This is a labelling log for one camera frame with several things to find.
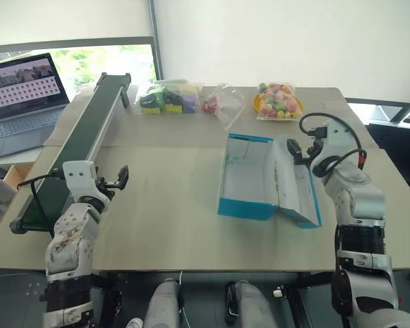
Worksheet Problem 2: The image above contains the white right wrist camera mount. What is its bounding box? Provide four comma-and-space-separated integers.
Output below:
319, 120, 357, 165

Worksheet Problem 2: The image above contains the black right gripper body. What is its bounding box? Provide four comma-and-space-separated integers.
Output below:
306, 135, 325, 159

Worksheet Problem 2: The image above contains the clear bag of colourful balls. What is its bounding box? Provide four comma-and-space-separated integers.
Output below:
253, 81, 305, 122

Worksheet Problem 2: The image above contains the clear bag with red items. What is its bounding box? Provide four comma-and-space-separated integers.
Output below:
199, 82, 246, 131

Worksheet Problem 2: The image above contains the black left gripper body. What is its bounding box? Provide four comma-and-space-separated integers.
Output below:
94, 175, 116, 203

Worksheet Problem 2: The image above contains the grey open laptop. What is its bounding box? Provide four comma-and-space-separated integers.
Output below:
0, 52, 71, 161

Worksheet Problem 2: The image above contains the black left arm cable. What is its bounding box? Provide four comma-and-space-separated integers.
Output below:
17, 173, 66, 238

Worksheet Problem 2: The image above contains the blue cardboard box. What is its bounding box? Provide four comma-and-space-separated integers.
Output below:
217, 133, 323, 230

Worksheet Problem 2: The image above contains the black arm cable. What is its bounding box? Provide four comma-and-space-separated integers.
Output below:
299, 112, 368, 178
17, 173, 66, 238

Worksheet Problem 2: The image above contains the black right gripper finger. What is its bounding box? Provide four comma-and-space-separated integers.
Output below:
294, 151, 312, 166
286, 137, 303, 156

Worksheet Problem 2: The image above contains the dark green conveyor belt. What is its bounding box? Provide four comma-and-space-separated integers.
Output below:
9, 72, 133, 236

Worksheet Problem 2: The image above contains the grey window frame post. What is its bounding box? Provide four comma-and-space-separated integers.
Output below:
146, 0, 165, 82

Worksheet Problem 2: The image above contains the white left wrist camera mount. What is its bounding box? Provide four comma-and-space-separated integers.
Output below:
61, 160, 98, 200

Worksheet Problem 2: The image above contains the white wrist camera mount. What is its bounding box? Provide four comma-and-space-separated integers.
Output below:
61, 160, 98, 200
319, 120, 357, 165

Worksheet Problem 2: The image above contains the black office chair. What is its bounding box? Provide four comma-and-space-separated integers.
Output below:
345, 94, 410, 209

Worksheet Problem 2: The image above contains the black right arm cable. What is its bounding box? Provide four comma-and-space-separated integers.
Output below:
299, 112, 368, 178

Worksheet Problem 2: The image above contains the clear bag of sponges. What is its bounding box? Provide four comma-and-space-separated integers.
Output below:
133, 79, 205, 116

